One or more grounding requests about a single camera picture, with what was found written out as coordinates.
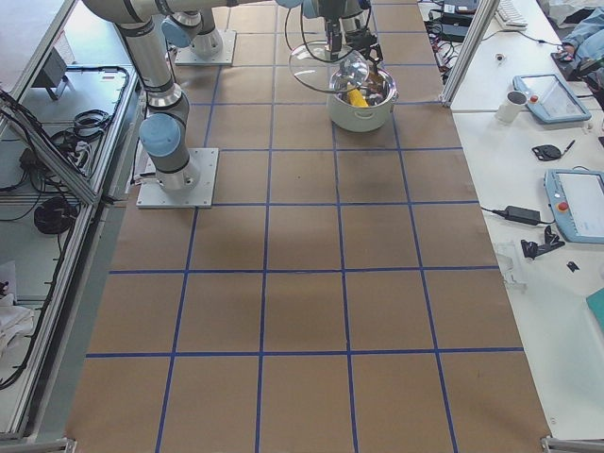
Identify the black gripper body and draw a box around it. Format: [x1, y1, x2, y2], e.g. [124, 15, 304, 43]
[346, 30, 379, 52]
[325, 18, 342, 52]

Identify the glass pot lid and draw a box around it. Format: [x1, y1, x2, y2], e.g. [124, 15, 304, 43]
[288, 41, 370, 94]

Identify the yellow corn cob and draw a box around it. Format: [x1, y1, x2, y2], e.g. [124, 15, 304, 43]
[346, 89, 369, 108]

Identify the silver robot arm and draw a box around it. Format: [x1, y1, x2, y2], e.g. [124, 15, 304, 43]
[85, 1, 371, 193]
[161, 1, 383, 92]

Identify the pale green cooking pot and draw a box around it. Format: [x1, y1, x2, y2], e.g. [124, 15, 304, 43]
[327, 69, 398, 132]

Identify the white mug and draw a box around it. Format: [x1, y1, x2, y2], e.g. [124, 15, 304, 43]
[495, 90, 528, 125]

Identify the blue teach pendant far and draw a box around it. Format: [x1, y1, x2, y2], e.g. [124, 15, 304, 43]
[512, 74, 592, 125]

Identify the blue teach pendant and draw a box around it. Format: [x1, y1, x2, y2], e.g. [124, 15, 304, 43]
[512, 74, 592, 125]
[544, 169, 603, 244]

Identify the black computer mouse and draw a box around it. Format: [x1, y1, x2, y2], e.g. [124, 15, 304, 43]
[531, 144, 562, 161]

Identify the black power adapter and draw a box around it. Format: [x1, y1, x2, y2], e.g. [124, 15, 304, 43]
[504, 206, 542, 226]

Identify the blue teach pendant near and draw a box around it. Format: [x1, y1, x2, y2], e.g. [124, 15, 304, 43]
[544, 169, 603, 244]

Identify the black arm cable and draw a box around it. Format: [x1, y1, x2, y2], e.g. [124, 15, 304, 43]
[282, 0, 331, 65]

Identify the aluminium frame post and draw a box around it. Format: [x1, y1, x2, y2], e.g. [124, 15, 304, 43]
[440, 0, 499, 108]

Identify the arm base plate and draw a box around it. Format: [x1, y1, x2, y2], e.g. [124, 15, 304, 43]
[176, 28, 237, 66]
[136, 148, 219, 209]

